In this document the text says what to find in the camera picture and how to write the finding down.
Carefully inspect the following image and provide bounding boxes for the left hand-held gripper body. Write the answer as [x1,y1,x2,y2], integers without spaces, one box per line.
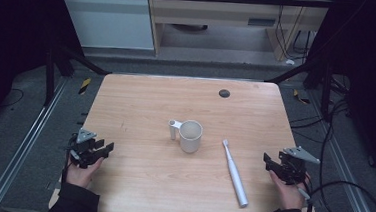
[65,127,106,171]

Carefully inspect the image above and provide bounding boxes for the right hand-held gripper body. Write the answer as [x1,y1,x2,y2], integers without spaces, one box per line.
[276,144,322,188]

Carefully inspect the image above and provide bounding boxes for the person's left hand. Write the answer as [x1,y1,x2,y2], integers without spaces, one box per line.
[65,153,106,191]

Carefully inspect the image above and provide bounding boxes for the person's right hand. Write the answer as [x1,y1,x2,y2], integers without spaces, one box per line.
[266,169,314,212]

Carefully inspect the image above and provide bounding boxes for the white electric toothbrush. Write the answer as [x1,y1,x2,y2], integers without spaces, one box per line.
[217,138,254,209]

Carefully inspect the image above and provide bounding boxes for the yellow black tape strip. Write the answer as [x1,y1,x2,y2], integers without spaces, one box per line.
[291,88,312,106]
[78,76,93,96]

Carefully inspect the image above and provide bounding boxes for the black diagonal stand brace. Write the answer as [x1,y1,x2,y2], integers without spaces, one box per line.
[265,55,318,87]
[57,45,114,78]

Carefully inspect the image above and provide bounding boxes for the white cabinet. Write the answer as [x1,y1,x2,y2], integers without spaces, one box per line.
[50,0,159,54]

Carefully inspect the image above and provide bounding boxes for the light wooden desk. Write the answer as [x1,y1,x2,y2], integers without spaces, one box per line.
[141,0,335,68]

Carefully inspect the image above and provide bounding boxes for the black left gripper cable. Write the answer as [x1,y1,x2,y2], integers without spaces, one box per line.
[60,132,79,184]

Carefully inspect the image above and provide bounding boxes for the metal floor rail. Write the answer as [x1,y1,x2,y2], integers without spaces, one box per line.
[298,88,376,212]
[0,72,70,212]

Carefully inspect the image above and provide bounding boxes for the black floor cables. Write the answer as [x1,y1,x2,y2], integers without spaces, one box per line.
[287,72,356,146]

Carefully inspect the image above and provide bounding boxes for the black stand post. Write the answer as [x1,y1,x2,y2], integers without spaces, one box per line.
[43,44,60,108]
[318,63,335,123]

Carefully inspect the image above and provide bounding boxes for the thin black floor cable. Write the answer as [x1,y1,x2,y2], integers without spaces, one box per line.
[0,87,26,111]

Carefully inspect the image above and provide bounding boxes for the white cup with handle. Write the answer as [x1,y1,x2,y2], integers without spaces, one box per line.
[166,118,205,155]

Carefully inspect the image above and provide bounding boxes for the black cables under desk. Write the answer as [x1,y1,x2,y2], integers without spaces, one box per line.
[272,4,317,64]

